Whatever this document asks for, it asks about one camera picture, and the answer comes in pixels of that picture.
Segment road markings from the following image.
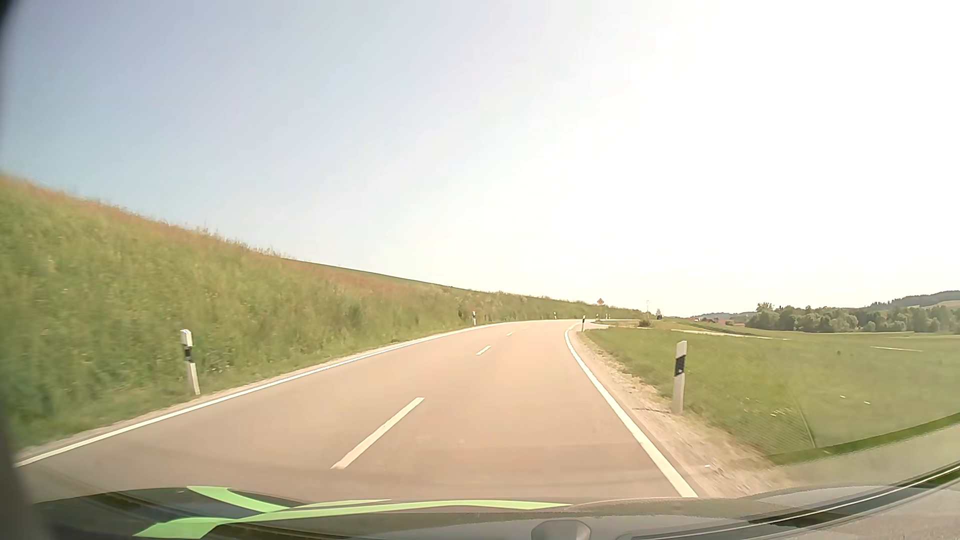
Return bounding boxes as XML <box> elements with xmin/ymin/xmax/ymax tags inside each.
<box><xmin>13</xmin><ymin>320</ymin><xmax>700</xmax><ymax>499</ymax></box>

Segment gravel verge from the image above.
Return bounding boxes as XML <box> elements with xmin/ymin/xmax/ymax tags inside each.
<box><xmin>567</xmin><ymin>327</ymin><xmax>796</xmax><ymax>498</ymax></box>

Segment green grass field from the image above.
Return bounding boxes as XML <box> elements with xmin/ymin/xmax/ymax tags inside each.
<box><xmin>583</xmin><ymin>318</ymin><xmax>960</xmax><ymax>457</ymax></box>

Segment car's own bonnet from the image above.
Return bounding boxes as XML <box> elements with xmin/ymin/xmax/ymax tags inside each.
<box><xmin>33</xmin><ymin>461</ymin><xmax>960</xmax><ymax>540</ymax></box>

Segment grassy bank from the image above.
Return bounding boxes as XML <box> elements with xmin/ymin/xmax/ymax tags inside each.
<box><xmin>0</xmin><ymin>174</ymin><xmax>646</xmax><ymax>451</ymax></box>

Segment grey asphalt road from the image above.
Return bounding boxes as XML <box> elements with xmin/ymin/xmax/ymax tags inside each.
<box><xmin>13</xmin><ymin>319</ymin><xmax>702</xmax><ymax>502</ymax></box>

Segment row of trees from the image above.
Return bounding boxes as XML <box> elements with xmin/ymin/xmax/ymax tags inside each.
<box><xmin>744</xmin><ymin>302</ymin><xmax>960</xmax><ymax>335</ymax></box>

